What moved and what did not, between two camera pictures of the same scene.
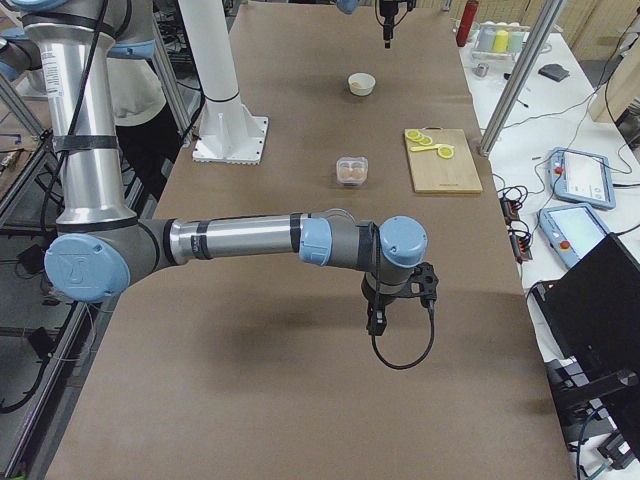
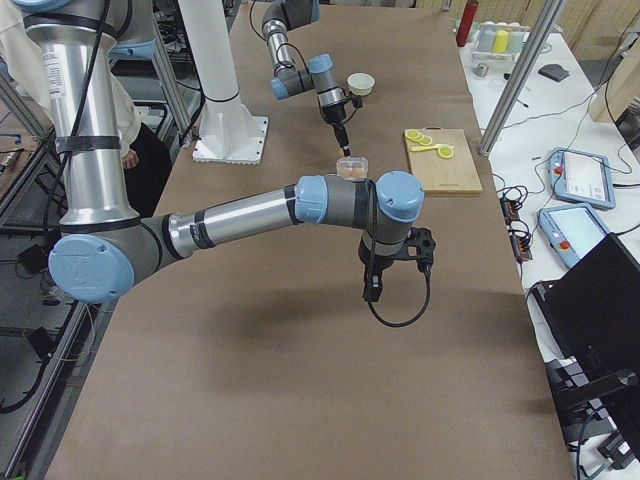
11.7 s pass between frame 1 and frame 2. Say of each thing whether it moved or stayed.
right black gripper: moved
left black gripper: moved
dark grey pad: stayed
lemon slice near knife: stayed
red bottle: stayed
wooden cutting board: stayed
